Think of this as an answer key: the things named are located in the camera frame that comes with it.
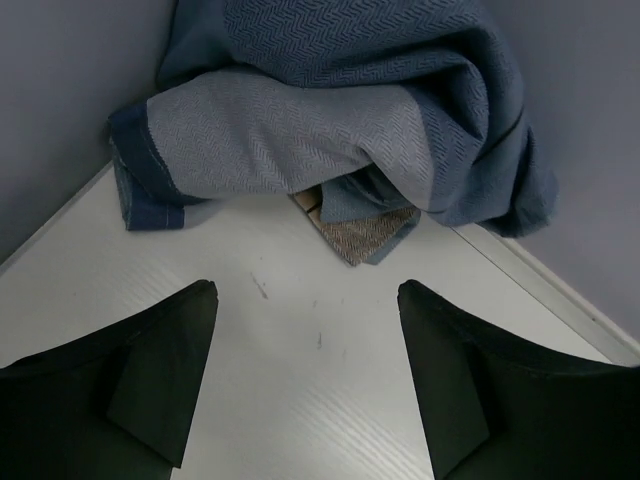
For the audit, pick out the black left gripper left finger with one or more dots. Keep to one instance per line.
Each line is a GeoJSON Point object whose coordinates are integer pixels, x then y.
{"type": "Point", "coordinates": [115, 404]}

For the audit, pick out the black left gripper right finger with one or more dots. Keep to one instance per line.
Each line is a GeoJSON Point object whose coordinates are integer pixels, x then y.
{"type": "Point", "coordinates": [494, 405]}

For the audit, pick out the blue patchwork cloth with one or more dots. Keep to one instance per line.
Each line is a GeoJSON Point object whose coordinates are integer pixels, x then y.
{"type": "Point", "coordinates": [368, 114]}

